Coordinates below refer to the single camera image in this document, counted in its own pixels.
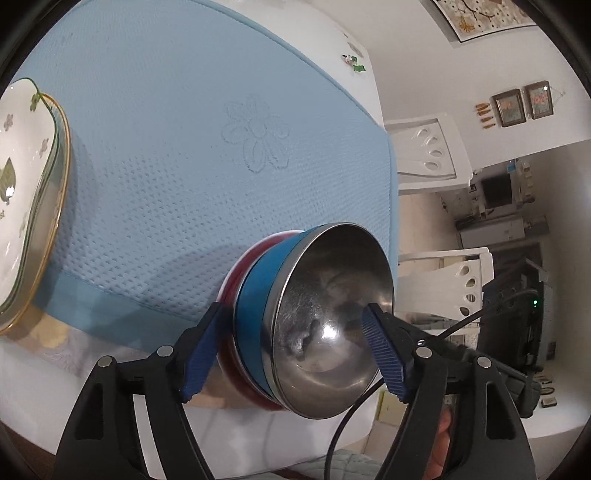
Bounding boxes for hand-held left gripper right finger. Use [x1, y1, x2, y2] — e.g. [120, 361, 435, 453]
[360, 302, 539, 480]

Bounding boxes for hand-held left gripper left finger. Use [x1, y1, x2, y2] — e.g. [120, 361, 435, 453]
[53, 301, 227, 480]

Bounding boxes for blue steel bowl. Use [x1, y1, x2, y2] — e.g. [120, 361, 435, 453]
[233, 222, 395, 420]

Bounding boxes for red steel bowl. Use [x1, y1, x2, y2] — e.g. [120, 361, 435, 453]
[217, 230, 305, 411]

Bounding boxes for floral white plate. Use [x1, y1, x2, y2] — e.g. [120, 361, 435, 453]
[0, 92, 74, 335]

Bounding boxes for green-rimmed floral plate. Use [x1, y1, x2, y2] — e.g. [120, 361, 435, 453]
[0, 78, 63, 315]

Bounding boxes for person's right forearm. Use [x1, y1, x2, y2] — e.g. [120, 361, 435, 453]
[425, 406, 455, 480]

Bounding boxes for white chair with cutouts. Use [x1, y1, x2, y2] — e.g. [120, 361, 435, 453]
[384, 112, 474, 195]
[397, 247, 497, 328]

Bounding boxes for grey quilted clothing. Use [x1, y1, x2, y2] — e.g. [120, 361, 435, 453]
[295, 450, 389, 480]

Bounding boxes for cluttered shelf unit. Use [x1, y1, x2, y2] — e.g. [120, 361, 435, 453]
[438, 157, 555, 254]

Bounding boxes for blue textured table mat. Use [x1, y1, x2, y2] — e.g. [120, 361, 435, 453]
[0, 0, 399, 354]

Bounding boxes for small framed picture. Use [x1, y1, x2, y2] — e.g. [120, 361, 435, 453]
[524, 80, 555, 120]
[492, 89, 527, 127]

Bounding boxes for large framed tree picture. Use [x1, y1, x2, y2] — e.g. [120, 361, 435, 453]
[431, 0, 541, 43]

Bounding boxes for black cable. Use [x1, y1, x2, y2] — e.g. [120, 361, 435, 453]
[323, 288, 541, 480]

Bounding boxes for orange wall ornaments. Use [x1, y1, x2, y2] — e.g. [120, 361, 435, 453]
[475, 102, 497, 130]

